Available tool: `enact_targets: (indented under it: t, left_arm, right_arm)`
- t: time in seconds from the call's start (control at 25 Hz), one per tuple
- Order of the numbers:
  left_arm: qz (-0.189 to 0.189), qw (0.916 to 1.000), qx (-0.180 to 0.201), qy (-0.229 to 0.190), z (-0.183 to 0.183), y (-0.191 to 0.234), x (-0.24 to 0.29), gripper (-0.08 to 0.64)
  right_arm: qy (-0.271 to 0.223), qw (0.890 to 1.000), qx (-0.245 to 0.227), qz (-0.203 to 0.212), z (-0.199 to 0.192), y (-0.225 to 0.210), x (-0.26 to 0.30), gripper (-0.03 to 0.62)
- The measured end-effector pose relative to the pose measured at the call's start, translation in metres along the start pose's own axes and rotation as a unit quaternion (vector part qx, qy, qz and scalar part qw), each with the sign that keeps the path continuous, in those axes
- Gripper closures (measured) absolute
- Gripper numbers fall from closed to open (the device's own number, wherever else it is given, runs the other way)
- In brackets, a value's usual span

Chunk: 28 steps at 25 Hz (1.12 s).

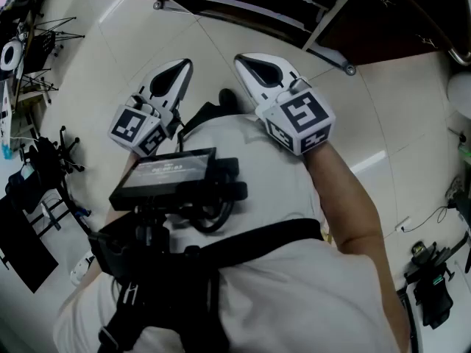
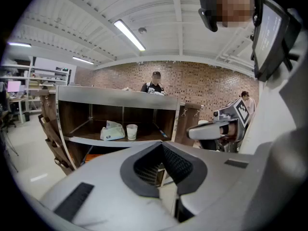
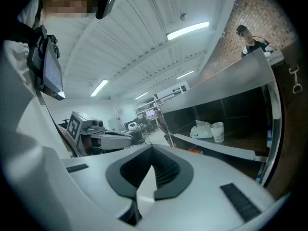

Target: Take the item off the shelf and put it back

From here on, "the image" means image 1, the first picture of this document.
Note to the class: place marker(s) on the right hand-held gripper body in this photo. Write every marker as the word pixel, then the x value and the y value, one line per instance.
pixel 301 120

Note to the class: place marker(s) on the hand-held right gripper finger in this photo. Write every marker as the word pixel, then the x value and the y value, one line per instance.
pixel 252 86
pixel 279 64

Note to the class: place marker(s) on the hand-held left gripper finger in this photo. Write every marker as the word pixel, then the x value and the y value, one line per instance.
pixel 180 90
pixel 145 86

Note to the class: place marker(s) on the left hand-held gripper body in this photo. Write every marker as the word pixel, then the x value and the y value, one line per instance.
pixel 127 127

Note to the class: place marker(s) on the metal shelf rack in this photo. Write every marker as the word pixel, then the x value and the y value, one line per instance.
pixel 257 9

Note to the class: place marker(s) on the person's right forearm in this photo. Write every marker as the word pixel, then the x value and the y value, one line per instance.
pixel 342 197

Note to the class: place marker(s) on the person's left forearm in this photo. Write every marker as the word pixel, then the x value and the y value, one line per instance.
pixel 129 164

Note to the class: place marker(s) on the brown pocket organizer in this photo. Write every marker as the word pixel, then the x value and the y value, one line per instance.
pixel 386 24

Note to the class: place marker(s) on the person's black shoe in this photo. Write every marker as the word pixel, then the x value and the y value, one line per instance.
pixel 228 99

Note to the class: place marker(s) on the black chest-mounted monitor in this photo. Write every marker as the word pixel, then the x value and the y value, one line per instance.
pixel 165 177

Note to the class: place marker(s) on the black office chair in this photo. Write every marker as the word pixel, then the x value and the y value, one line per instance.
pixel 48 160

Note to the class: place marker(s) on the black tripod stand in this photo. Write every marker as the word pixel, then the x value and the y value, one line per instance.
pixel 38 83
pixel 55 31

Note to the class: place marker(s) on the black chest harness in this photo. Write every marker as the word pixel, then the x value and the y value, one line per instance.
pixel 257 241

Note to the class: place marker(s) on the white round device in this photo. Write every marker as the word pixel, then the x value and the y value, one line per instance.
pixel 5 55

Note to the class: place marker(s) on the white power strip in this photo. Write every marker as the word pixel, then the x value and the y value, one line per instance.
pixel 403 224

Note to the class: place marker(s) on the white rounded object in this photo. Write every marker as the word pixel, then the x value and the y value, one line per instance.
pixel 81 268

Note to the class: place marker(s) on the black desk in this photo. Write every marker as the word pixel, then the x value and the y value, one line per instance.
pixel 22 245

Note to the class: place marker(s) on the person's white T-shirt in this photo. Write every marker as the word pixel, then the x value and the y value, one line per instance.
pixel 294 289

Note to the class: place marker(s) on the black equipment bag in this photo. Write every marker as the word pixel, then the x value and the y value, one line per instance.
pixel 434 292

